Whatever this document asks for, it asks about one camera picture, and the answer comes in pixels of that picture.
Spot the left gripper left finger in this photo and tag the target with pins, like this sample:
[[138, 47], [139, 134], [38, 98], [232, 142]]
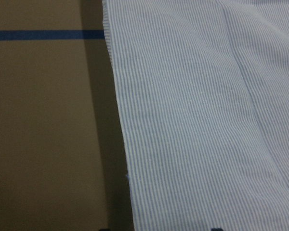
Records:
[[104, 229]]

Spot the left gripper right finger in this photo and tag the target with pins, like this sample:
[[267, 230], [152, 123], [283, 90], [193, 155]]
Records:
[[216, 229]]

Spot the light blue striped shirt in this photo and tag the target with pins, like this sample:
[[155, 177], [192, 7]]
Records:
[[202, 88]]

